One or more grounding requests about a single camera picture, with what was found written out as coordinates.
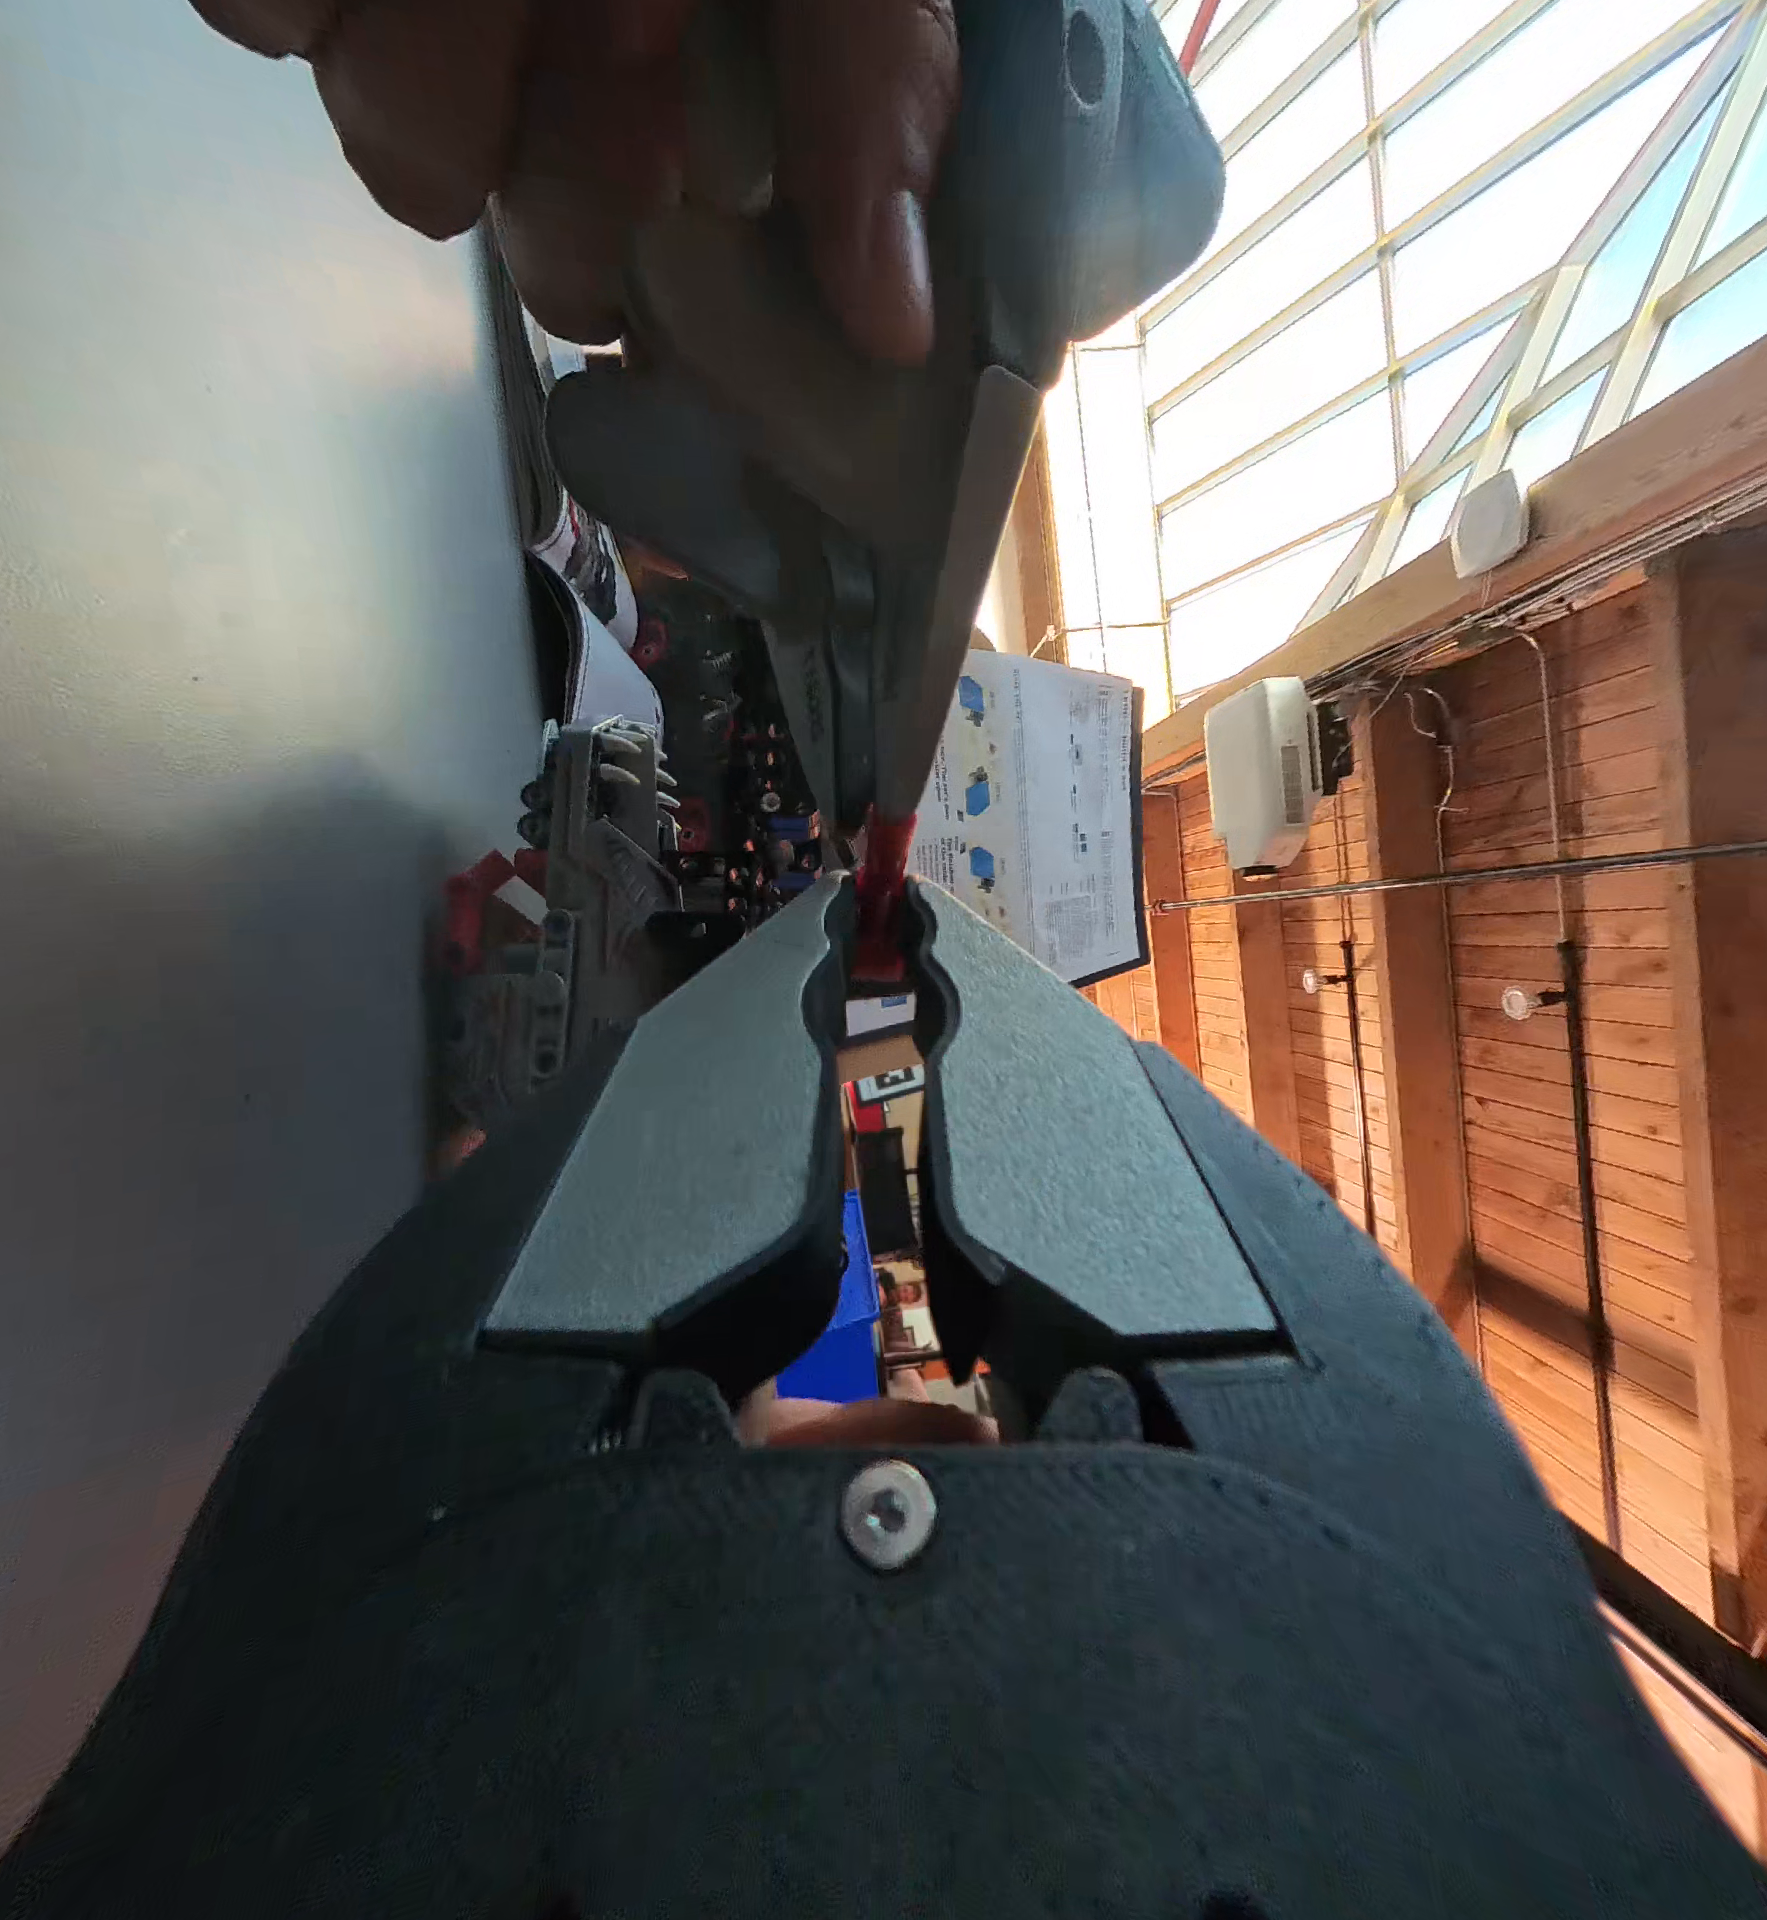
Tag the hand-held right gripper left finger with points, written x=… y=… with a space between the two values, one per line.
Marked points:
x=675 y=1184

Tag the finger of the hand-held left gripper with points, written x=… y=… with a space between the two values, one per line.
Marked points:
x=825 y=675
x=967 y=570

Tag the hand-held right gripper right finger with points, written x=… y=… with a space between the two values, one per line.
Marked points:
x=1095 y=1184

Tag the red lego pin connector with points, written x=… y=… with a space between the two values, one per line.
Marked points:
x=891 y=841

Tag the red lego claw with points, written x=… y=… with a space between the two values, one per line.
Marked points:
x=877 y=930

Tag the grey dinosaur lego model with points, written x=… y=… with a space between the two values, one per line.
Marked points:
x=585 y=930

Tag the lego instruction booklet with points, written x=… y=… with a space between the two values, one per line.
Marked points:
x=585 y=584

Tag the person's right hand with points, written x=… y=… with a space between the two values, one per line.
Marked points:
x=869 y=1423

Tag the person's left hand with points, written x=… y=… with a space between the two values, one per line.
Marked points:
x=599 y=104

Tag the black framed paper sign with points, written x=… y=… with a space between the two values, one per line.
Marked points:
x=885 y=1072

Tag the black vertical pipe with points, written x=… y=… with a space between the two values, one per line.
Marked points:
x=1588 y=1231

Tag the thin metal rod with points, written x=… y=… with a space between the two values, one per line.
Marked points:
x=1498 y=874

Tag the round wall lamp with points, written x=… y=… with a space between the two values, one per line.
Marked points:
x=1522 y=1003
x=1318 y=982

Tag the white wall unit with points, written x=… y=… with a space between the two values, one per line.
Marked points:
x=1258 y=772

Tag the small white wall box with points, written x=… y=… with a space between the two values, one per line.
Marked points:
x=1488 y=525

